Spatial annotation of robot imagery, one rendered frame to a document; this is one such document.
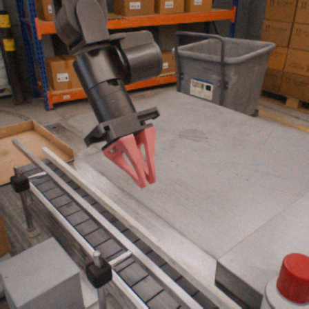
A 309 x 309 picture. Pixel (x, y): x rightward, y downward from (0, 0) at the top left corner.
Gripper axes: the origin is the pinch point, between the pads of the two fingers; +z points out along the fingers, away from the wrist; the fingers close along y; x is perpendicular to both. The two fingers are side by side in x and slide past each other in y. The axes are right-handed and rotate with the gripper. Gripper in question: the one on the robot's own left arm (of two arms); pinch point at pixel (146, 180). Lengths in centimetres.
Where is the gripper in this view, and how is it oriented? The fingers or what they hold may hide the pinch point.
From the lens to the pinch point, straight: 46.4
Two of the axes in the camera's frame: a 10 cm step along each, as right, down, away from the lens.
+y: 7.7, -3.2, 5.6
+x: -4.9, 2.7, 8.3
